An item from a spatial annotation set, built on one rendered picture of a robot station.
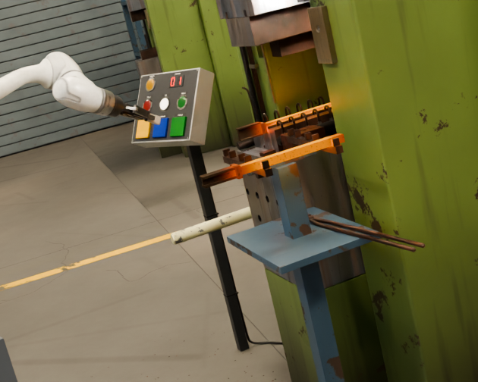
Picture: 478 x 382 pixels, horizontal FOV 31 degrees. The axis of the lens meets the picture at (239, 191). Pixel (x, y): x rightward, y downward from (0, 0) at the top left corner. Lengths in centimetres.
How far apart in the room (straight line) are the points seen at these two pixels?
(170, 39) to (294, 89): 461
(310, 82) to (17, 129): 782
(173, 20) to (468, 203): 526
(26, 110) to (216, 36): 373
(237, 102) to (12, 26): 382
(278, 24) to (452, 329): 111
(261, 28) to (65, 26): 803
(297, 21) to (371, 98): 47
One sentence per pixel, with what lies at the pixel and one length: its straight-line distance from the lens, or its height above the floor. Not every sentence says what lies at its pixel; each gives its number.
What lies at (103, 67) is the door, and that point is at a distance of 1077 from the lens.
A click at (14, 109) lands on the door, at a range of 1069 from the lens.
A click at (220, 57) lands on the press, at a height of 81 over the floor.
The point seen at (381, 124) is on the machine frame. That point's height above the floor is 100.
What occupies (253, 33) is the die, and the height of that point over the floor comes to 131.
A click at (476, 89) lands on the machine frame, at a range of 269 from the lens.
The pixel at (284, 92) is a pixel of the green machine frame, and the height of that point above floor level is 106.
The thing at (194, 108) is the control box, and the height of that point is 106.
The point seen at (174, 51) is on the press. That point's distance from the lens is 767.
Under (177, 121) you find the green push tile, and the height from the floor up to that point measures 103.
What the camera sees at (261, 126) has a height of 101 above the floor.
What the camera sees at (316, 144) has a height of 103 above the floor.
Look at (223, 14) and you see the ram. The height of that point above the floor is 138.
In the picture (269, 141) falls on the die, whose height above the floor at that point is 95.
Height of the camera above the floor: 152
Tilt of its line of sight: 14 degrees down
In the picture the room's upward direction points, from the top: 14 degrees counter-clockwise
